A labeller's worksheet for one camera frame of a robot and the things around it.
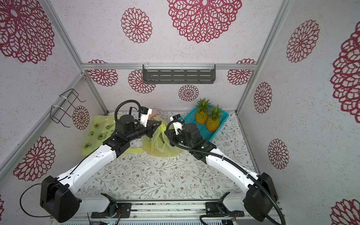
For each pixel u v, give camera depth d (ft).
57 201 1.29
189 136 1.88
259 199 1.31
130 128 1.94
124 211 2.41
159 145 2.69
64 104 2.56
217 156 1.65
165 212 2.45
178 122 2.07
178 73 3.11
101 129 3.56
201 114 3.39
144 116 2.09
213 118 3.19
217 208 2.17
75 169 1.47
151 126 2.13
